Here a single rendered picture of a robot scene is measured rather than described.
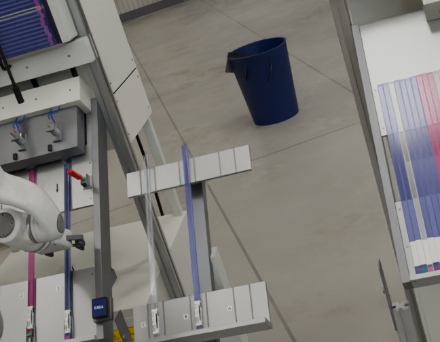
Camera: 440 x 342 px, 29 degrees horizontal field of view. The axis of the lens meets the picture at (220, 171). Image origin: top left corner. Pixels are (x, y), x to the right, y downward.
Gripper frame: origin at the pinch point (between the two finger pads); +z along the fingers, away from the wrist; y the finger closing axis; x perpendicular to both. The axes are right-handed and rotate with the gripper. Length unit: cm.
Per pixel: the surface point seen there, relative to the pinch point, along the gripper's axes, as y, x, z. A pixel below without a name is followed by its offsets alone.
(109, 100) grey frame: -13.7, -42.1, 8.2
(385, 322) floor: -68, 22, 119
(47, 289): 6.3, 10.2, -0.1
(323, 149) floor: -37, -99, 274
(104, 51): -10, -63, 18
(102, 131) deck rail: -10.0, -33.8, 9.6
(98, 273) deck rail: -9.0, 8.9, -1.1
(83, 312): -4.1, 18.3, -1.4
